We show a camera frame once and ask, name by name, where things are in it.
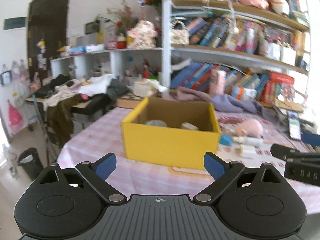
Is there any cream quilted handbag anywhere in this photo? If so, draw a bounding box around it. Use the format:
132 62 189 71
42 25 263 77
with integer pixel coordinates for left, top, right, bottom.
170 21 189 45

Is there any blue tissue pack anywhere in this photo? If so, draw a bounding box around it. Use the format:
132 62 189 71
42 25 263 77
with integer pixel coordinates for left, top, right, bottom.
219 135 232 146

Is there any brown envelope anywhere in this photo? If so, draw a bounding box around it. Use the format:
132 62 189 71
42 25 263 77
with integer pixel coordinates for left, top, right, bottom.
274 99 304 113

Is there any black smartphone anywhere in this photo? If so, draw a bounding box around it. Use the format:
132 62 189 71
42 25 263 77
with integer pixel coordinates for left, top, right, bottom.
287 111 302 140

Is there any cream eraser block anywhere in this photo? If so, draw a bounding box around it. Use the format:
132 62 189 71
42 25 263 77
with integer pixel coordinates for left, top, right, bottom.
181 122 199 131

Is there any red dictionary book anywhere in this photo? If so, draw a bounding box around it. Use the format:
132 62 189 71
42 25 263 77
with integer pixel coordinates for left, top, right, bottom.
270 72 295 86

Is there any white spray bottle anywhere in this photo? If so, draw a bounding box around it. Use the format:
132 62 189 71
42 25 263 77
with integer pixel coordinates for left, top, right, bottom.
232 137 263 147

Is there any chessboard wooden box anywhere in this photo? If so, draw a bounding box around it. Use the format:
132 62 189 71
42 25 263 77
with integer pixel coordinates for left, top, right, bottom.
117 92 144 109

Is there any white bookshelf frame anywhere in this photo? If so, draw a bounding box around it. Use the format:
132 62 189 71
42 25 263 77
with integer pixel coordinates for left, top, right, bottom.
161 0 309 88

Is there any pink floral figurine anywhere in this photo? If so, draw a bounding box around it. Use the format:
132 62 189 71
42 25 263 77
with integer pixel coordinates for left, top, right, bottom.
127 20 157 49

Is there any orange blue white box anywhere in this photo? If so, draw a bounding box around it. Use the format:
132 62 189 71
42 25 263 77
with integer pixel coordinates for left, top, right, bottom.
231 87 257 101

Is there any yellow tape roll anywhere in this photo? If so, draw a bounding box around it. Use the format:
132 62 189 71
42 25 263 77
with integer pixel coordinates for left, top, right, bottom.
145 120 167 127

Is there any purple pink cloth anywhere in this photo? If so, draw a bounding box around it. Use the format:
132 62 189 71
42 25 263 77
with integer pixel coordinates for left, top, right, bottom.
172 87 278 123

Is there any pile of clothes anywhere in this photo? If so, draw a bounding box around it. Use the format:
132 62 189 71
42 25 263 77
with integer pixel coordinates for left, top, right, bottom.
42 74 129 148

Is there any black trash bin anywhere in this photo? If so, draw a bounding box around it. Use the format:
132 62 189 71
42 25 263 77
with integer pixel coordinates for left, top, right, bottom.
17 147 44 181

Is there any white pen holder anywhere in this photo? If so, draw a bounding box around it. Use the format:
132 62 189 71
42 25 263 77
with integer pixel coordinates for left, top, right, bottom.
280 46 296 66

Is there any yellow cardboard box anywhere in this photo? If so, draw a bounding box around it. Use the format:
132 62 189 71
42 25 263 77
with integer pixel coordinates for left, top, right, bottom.
121 97 221 170

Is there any panda plush toy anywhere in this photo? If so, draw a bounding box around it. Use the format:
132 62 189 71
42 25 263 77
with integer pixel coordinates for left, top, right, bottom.
271 0 290 16

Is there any pink cylinder device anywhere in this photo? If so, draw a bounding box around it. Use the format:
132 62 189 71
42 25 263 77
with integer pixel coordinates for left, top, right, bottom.
209 69 226 97

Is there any pink plush pig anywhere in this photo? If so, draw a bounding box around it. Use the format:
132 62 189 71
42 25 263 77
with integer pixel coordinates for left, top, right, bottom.
235 119 264 138

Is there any tissue box with tissues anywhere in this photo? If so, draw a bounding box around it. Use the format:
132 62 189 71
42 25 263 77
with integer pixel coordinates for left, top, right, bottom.
133 79 168 98

